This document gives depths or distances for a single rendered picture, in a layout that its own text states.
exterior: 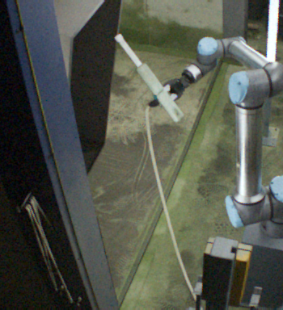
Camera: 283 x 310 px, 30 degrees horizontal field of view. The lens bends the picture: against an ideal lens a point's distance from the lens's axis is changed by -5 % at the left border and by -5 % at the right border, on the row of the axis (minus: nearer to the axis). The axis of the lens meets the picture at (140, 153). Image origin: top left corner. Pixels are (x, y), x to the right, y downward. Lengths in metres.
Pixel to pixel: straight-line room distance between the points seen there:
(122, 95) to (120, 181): 0.88
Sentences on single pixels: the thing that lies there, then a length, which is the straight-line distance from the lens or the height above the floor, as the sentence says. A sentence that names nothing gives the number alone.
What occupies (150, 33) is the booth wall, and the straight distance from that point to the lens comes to 4.62.
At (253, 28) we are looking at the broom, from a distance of 4.94.
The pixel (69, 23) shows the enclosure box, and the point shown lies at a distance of 2.06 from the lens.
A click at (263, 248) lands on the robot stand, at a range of 2.50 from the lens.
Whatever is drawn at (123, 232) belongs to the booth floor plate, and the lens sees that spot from 3.29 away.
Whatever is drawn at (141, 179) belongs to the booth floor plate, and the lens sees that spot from 3.55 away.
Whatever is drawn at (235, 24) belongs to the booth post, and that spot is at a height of 0.42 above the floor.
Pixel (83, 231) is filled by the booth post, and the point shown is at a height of 1.35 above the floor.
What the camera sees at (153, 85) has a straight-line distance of 2.45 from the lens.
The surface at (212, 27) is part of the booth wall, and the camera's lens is 4.40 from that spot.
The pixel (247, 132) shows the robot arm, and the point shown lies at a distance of 2.08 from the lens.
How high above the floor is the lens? 2.68
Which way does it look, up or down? 45 degrees down
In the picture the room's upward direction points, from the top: 6 degrees counter-clockwise
